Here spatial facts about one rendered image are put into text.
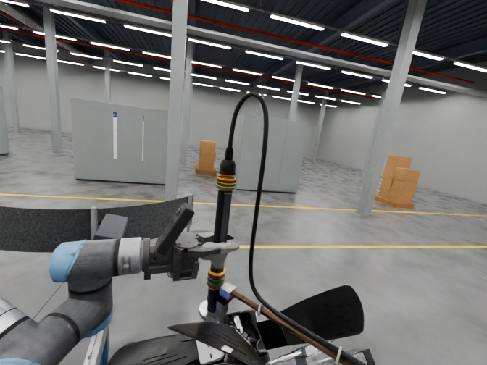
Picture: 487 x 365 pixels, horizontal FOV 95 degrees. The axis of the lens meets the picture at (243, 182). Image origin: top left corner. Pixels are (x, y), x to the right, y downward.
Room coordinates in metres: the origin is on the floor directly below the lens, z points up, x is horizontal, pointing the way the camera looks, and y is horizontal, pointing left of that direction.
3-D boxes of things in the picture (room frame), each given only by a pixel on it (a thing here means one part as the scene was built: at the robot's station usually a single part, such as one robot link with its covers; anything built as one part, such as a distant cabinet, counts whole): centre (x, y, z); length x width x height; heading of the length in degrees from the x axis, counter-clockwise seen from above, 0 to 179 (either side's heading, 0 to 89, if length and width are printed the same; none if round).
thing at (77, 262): (0.39, 0.29, 1.48); 0.11 x 0.08 x 0.09; 112
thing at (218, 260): (0.47, 0.03, 1.48); 0.09 x 0.03 x 0.06; 102
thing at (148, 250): (0.45, 0.14, 1.48); 0.12 x 0.08 x 0.09; 112
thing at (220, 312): (0.49, 0.03, 1.35); 0.09 x 0.07 x 0.10; 57
